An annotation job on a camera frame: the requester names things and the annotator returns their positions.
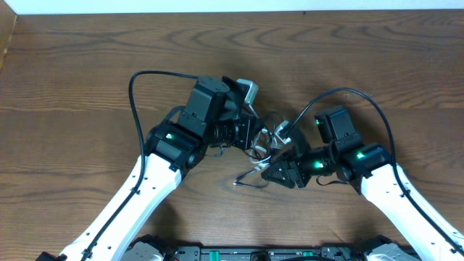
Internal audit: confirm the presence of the white USB cable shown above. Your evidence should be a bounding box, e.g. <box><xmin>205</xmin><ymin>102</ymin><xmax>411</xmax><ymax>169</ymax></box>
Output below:
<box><xmin>246</xmin><ymin>104</ymin><xmax>282</xmax><ymax>171</ymax></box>

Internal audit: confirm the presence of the black USB cable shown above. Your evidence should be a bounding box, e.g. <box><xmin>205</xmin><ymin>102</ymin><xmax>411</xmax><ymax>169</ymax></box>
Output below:
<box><xmin>233</xmin><ymin>111</ymin><xmax>291</xmax><ymax>189</ymax></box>

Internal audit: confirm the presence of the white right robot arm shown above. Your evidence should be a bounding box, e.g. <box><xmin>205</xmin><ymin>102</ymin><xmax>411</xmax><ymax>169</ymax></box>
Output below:
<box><xmin>262</xmin><ymin>106</ymin><xmax>463</xmax><ymax>260</ymax></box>

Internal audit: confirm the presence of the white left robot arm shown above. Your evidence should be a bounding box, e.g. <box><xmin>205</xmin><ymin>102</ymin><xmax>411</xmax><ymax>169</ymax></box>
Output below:
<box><xmin>38</xmin><ymin>77</ymin><xmax>258</xmax><ymax>260</ymax></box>

